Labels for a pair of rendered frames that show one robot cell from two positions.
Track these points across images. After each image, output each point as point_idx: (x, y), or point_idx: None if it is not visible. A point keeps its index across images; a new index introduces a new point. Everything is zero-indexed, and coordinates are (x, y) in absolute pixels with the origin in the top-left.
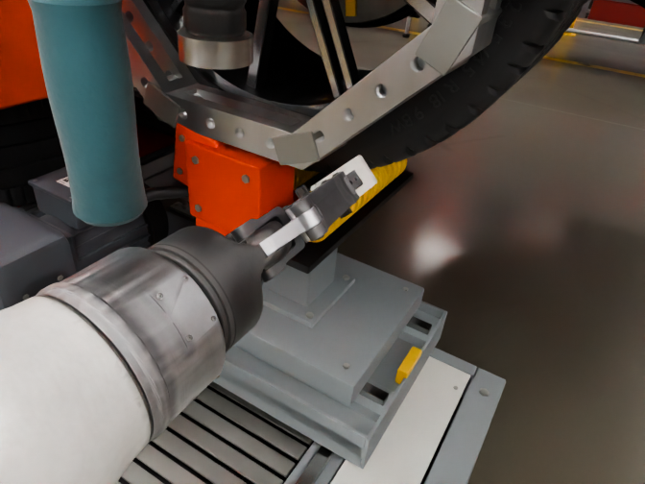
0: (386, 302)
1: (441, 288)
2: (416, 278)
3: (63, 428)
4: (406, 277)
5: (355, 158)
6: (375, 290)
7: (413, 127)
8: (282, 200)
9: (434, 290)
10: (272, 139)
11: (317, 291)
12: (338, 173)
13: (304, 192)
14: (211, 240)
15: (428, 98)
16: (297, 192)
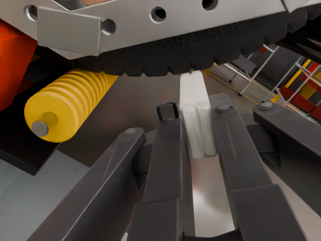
0: (62, 179)
1: (82, 159)
2: (64, 150)
3: None
4: (58, 147)
5: (202, 75)
6: (53, 168)
7: (182, 50)
8: (12, 83)
9: (77, 160)
10: (30, 9)
11: (1, 168)
12: (274, 106)
13: (174, 115)
14: None
15: (208, 28)
16: (156, 111)
